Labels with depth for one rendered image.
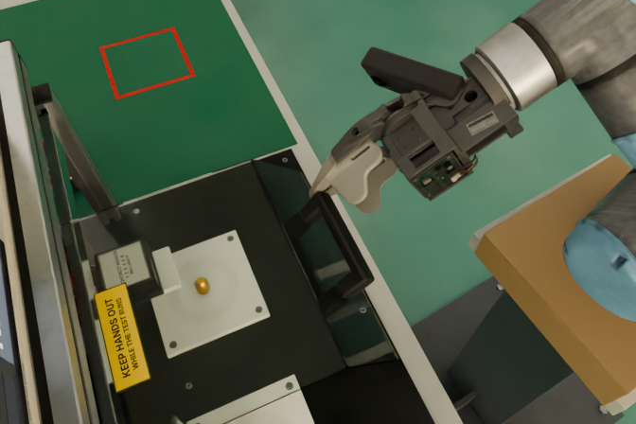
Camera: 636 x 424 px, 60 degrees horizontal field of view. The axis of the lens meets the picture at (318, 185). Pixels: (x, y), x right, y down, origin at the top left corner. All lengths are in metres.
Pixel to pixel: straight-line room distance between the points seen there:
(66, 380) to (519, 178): 1.71
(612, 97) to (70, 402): 0.51
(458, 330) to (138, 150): 1.03
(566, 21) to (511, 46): 0.05
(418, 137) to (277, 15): 1.96
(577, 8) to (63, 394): 0.52
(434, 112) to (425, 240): 1.25
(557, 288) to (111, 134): 0.79
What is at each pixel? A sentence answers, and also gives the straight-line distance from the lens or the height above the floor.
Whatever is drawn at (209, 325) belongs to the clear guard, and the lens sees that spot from 0.51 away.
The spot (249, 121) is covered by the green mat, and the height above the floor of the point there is 0.75.
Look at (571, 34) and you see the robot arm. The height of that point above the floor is 1.22.
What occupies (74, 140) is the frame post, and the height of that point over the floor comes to 0.98.
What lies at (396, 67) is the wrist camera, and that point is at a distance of 0.57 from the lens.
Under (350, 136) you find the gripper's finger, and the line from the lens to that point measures 0.53.
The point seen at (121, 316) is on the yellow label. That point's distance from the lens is 0.53.
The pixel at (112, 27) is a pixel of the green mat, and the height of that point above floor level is 0.75.
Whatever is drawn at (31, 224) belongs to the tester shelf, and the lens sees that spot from 0.55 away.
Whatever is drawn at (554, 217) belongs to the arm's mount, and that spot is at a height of 0.82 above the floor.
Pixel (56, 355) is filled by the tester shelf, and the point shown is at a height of 1.12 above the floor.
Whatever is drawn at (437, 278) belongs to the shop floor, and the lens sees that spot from 1.72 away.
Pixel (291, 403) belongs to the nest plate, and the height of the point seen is 0.78.
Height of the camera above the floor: 1.54
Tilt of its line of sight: 56 degrees down
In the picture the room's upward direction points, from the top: straight up
